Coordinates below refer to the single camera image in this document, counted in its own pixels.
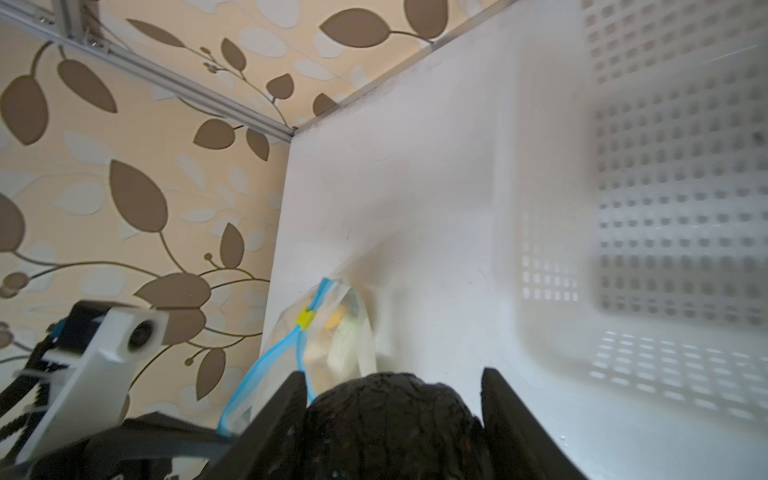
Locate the dark eggplant toy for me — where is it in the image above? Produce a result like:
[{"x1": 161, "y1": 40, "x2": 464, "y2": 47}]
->
[{"x1": 296, "y1": 373, "x2": 495, "y2": 479}]

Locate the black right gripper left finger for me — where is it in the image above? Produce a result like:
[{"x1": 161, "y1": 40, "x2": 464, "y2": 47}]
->
[{"x1": 202, "y1": 371, "x2": 307, "y2": 480}]

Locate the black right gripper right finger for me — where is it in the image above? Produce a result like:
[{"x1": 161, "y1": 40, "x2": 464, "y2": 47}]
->
[{"x1": 481, "y1": 367, "x2": 585, "y2": 480}]

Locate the aluminium frame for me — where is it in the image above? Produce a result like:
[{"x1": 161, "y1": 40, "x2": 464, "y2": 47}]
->
[{"x1": 1, "y1": 1, "x2": 294, "y2": 143}]

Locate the clear zip bag blue zipper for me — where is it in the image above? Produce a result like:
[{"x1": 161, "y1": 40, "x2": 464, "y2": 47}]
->
[{"x1": 217, "y1": 278, "x2": 377, "y2": 437}]

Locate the white plastic perforated basket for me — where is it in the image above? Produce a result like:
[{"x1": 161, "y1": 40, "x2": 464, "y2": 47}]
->
[{"x1": 497, "y1": 1, "x2": 767, "y2": 427}]

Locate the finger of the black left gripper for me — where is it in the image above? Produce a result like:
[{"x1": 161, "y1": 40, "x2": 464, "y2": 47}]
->
[{"x1": 29, "y1": 413, "x2": 231, "y2": 479}]

